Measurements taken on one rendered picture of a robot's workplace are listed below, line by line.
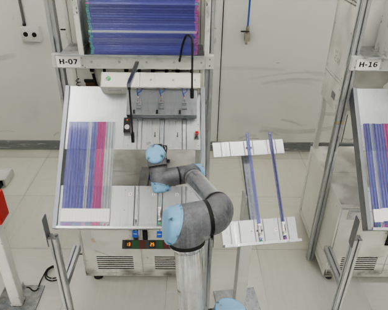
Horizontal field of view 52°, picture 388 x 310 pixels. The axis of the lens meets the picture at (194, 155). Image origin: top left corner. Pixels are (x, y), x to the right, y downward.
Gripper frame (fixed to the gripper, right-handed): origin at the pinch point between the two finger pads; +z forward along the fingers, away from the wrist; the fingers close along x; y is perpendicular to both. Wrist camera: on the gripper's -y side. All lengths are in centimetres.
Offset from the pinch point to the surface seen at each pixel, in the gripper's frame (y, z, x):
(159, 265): -60, 51, 4
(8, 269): -57, 29, 84
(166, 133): 14.3, 3.9, -2.4
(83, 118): 21.8, 5.4, 38.9
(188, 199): -17.5, -2.6, -13.4
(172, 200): -18.1, -2.7, -5.6
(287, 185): -13, 148, -97
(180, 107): 26.5, 0.3, -9.0
